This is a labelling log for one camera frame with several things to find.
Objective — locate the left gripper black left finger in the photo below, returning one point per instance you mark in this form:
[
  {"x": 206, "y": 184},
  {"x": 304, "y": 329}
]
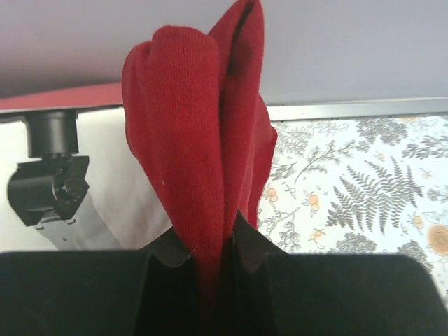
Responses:
[{"x": 148, "y": 291}]

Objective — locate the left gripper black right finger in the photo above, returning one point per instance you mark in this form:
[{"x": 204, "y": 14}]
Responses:
[{"x": 278, "y": 293}]

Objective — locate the floral patterned table mat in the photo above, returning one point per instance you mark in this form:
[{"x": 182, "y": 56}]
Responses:
[{"x": 360, "y": 186}]

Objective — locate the red t shirt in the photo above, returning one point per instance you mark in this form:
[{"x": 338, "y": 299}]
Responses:
[{"x": 196, "y": 122}]

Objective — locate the white printed folded t shirt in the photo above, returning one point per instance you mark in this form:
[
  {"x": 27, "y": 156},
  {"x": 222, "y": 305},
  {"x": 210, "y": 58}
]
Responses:
[{"x": 121, "y": 209}]

